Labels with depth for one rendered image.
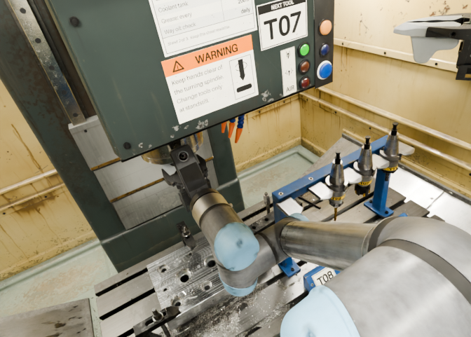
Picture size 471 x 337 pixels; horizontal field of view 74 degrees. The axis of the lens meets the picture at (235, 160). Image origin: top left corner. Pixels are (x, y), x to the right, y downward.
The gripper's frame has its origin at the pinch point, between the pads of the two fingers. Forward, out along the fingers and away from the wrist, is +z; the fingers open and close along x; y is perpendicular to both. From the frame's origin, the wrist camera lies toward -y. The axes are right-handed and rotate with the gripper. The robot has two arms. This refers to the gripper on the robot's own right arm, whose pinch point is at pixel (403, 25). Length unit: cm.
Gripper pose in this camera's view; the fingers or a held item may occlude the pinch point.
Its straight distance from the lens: 60.6
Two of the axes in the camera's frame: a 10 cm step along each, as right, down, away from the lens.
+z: -8.4, -2.0, 5.0
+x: 5.2, -5.5, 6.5
